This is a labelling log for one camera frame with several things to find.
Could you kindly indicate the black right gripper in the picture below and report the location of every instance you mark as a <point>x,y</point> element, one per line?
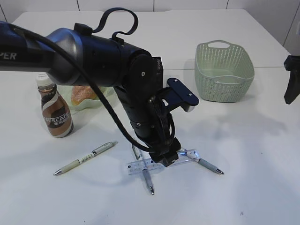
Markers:
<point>292,64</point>

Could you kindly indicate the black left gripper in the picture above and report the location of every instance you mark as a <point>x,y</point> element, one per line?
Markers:
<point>158,133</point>

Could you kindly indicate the clear plastic ruler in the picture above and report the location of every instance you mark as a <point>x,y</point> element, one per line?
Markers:
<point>184,157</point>

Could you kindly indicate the sugared bread roll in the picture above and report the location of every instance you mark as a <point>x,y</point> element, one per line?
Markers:
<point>81,93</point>

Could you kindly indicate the brown Nescafe coffee bottle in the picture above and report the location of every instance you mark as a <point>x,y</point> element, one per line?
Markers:
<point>54,108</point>

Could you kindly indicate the grey pen on right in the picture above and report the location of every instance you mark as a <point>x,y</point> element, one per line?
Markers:
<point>208,166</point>

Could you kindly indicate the grey pen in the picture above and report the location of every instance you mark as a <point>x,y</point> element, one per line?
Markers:
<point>208,166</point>
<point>139,156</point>

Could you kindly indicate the grey pen in middle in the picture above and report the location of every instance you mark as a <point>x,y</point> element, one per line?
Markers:
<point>139,156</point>

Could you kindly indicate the cream pen on left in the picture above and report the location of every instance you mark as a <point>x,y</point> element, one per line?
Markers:
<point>84,159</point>

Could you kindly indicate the green woven plastic basket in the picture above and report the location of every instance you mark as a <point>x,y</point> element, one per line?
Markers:
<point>223,71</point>

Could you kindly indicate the black mesh pen holder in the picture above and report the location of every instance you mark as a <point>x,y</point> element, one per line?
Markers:
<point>159,73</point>

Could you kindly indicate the green wavy glass plate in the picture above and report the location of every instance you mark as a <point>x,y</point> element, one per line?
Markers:
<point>65,92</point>

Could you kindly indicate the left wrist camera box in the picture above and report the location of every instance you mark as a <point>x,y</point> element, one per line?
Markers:
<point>180,96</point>

